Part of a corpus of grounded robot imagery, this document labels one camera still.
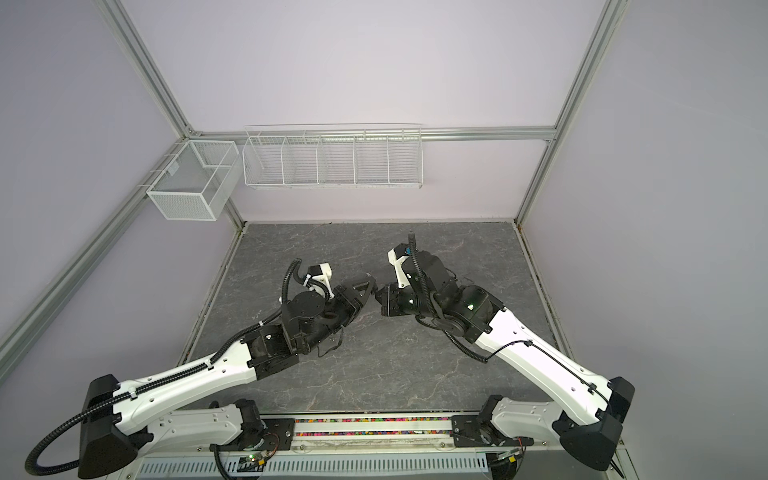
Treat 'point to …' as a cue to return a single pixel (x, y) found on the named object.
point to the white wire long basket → (333, 156)
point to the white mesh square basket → (195, 185)
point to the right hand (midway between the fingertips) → (374, 298)
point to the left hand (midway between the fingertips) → (378, 289)
